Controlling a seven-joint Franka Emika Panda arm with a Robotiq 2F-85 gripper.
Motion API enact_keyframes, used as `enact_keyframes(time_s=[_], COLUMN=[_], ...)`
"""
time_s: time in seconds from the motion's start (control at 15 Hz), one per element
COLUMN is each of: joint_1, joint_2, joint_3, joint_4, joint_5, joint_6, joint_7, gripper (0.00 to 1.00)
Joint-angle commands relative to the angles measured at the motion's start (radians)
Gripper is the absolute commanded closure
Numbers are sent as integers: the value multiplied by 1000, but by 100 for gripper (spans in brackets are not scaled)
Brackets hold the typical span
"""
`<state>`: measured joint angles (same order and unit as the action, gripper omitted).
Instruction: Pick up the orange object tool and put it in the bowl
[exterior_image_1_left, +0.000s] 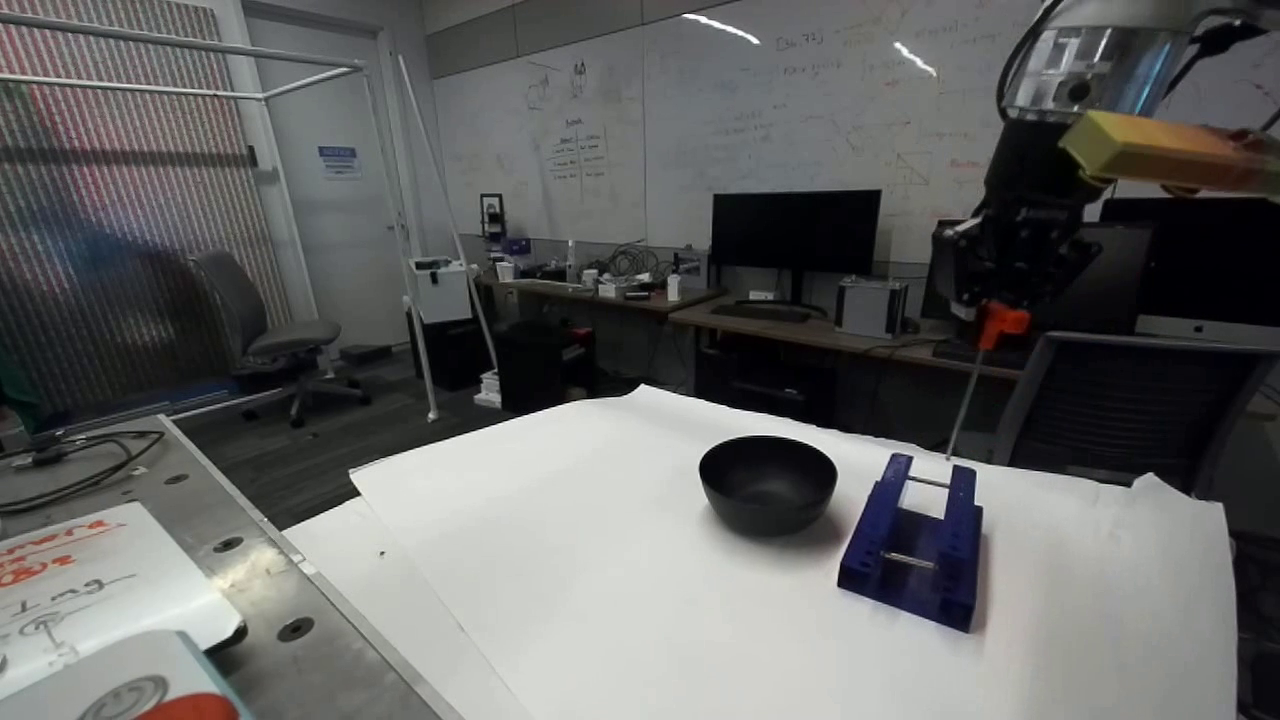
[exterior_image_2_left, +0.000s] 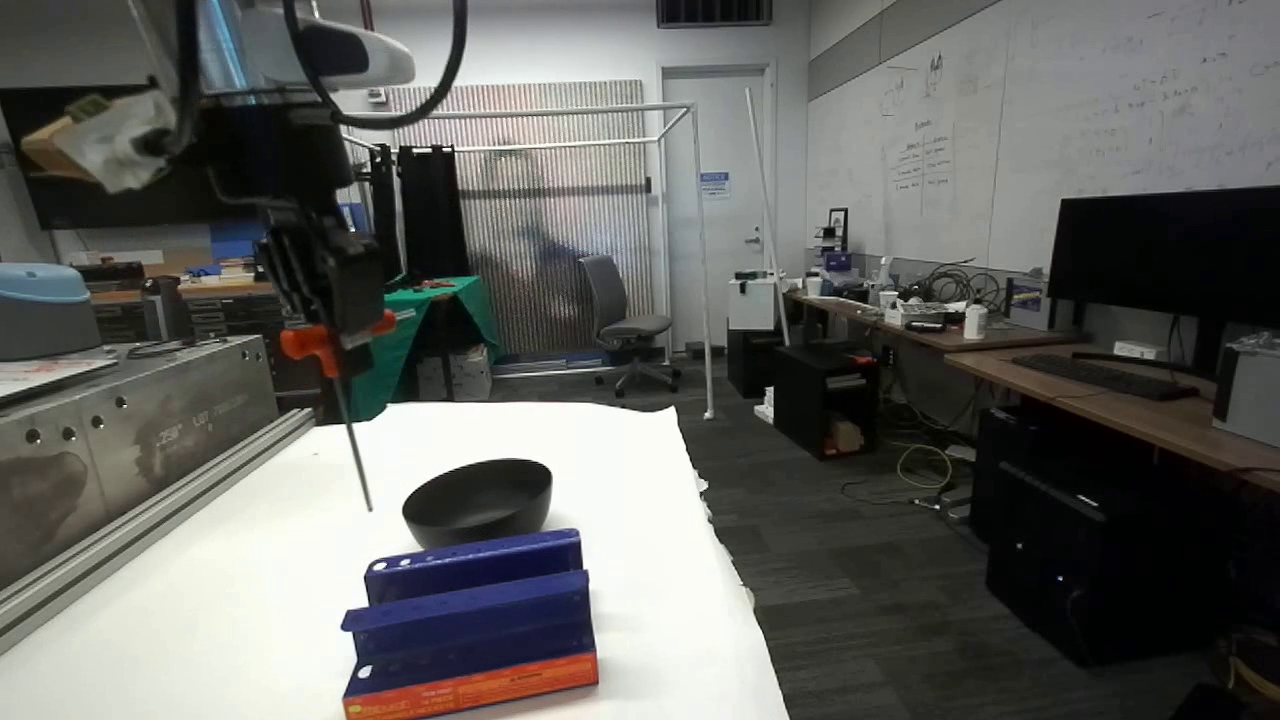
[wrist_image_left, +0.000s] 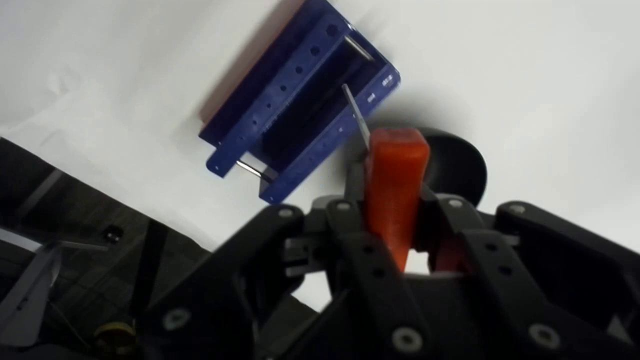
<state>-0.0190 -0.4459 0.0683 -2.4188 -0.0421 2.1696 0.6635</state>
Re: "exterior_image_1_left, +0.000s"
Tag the black computer monitor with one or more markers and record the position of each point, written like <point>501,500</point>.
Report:
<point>793,228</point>

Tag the blue tool holder block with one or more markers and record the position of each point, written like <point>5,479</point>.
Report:
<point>922,561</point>

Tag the white paper sheet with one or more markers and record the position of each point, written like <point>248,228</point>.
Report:
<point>693,603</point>

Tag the paper with orange writing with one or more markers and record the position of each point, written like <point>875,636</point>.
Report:
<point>94,584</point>

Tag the grey office chair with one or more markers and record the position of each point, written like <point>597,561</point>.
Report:
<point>264,334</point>

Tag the wide black monitor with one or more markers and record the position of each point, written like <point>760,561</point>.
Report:
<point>1200,266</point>

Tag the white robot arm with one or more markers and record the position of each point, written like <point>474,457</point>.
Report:
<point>1104,62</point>

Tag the black bowl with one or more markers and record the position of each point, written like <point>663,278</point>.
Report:
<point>765,481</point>

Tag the white door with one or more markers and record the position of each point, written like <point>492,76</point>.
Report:
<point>335,200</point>

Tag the black keyboard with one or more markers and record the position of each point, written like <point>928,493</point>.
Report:
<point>774,311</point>

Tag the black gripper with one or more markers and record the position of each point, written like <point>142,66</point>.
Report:
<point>1020,224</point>

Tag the grey partition panel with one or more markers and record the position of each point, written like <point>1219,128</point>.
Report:
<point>120,241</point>

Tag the yellow sponge block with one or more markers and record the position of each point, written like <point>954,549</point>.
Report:
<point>1162,150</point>

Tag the white pipe frame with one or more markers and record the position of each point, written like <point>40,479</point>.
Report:
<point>444,304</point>

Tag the grey mesh chair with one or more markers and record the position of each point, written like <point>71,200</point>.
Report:
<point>1135,406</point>

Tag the wooden desk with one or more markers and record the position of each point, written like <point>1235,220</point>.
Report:
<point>801,334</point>

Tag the white computer box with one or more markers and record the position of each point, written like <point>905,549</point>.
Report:
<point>868,304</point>

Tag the white box on stand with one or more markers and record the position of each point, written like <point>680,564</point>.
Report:
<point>443,290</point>

